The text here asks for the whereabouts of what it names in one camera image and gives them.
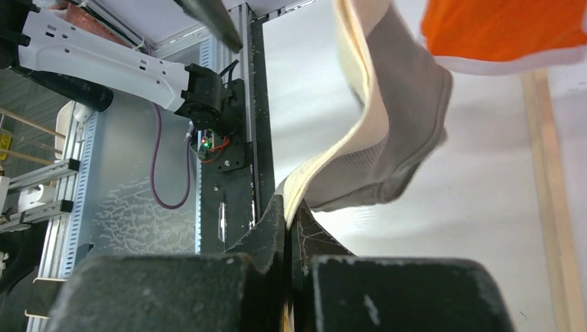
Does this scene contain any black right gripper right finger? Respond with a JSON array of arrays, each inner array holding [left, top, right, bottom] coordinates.
[[291, 204, 514, 331]]

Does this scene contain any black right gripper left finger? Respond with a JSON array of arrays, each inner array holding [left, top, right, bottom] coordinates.
[[46, 195, 287, 331]]

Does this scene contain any beige grey underwear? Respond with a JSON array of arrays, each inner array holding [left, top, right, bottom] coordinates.
[[277, 1, 453, 225]]

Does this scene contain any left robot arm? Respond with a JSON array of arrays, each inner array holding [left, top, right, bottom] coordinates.
[[1, 1, 244, 136]]

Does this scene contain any orange underwear on hanger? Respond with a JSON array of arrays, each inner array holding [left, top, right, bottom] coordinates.
[[420, 0, 586, 75]]

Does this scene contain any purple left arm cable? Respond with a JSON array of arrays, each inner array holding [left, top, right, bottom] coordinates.
[[150, 101, 194, 211]]

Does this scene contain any wooden rack frame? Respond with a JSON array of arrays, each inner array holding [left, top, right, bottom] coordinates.
[[521, 68, 586, 331]]

